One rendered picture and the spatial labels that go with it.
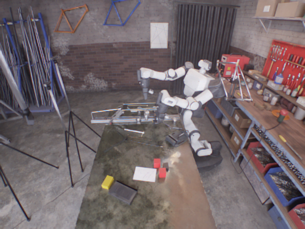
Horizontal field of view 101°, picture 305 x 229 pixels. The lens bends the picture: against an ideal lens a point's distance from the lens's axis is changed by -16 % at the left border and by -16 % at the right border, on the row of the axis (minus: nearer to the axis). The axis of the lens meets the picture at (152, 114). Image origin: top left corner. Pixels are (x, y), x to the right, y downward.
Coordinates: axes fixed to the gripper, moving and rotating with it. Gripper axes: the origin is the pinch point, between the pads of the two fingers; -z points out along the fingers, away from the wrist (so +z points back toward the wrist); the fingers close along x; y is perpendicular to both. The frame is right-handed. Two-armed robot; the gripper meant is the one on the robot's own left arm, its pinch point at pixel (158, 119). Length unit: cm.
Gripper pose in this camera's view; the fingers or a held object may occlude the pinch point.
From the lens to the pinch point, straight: 132.4
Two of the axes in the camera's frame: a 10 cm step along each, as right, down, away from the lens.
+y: 9.4, 0.1, 3.5
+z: 2.3, -7.7, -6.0
